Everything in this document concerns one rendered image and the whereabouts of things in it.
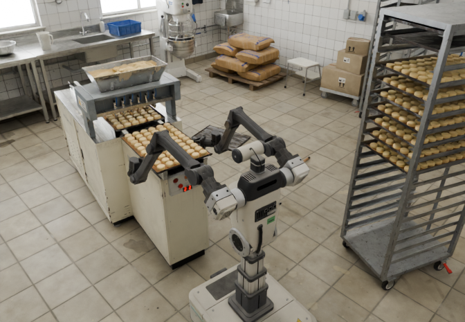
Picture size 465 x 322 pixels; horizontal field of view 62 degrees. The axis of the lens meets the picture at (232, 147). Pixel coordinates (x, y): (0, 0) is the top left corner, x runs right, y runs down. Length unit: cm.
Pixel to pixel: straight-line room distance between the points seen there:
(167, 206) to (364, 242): 151
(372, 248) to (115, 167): 204
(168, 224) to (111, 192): 72
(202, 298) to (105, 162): 127
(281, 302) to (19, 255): 208
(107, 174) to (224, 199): 161
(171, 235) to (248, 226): 99
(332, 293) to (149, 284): 129
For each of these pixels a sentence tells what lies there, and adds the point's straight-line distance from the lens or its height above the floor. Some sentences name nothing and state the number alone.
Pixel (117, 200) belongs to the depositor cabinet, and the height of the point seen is 29.
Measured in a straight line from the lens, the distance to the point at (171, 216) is 269.
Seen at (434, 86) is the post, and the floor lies 152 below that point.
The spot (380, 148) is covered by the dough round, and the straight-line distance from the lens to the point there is 268.
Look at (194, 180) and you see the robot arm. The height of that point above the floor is 121.
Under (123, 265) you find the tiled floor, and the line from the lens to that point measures 316.
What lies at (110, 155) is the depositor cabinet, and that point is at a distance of 308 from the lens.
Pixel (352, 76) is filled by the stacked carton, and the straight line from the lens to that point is 568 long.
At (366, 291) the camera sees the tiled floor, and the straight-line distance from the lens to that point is 304.
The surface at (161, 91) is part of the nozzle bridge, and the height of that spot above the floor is 109.
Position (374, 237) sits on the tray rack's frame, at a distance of 323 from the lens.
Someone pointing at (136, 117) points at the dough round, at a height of 91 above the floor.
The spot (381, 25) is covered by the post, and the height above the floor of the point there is 173.
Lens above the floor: 220
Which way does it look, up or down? 29 degrees down
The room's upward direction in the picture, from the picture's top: straight up
